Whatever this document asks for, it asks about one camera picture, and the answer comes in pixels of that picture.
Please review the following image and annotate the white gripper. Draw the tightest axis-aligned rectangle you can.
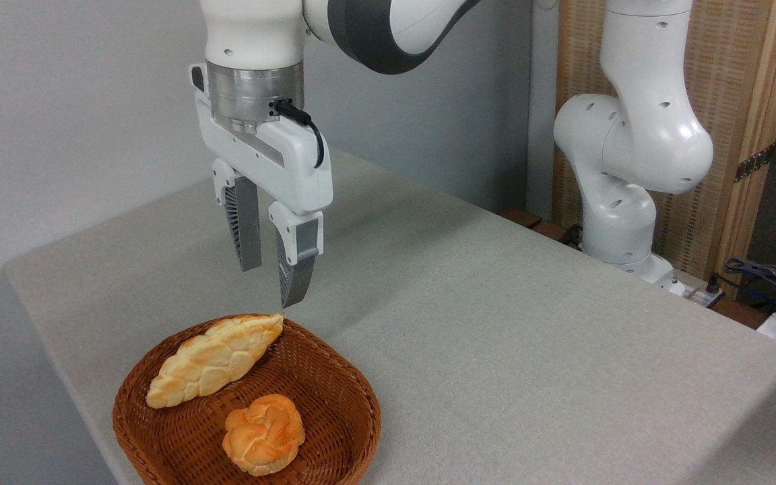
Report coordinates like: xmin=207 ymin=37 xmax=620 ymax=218
xmin=189 ymin=63 xmax=334 ymax=310

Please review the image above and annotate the long braided bread loaf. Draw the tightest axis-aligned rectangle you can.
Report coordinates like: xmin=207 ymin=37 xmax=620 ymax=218
xmin=145 ymin=313 xmax=286 ymax=410

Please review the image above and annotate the round knotted bread roll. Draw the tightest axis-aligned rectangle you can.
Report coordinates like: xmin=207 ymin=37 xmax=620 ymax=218
xmin=222 ymin=393 xmax=306 ymax=477

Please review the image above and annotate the brown wicker basket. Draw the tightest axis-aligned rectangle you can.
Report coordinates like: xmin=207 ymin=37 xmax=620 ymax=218
xmin=112 ymin=313 xmax=383 ymax=485

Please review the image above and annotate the black screen hinge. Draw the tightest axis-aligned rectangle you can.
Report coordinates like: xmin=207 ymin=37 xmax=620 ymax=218
xmin=734 ymin=143 xmax=776 ymax=183

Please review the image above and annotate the wooden woven folding screen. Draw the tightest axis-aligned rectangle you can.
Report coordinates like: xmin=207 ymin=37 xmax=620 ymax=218
xmin=552 ymin=0 xmax=776 ymax=292

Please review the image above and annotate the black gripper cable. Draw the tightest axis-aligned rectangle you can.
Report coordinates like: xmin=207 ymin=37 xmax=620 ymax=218
xmin=273 ymin=99 xmax=326 ymax=170

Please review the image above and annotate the bundle of dark cables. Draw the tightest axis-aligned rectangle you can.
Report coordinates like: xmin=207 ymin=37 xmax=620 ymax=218
xmin=715 ymin=257 xmax=776 ymax=319

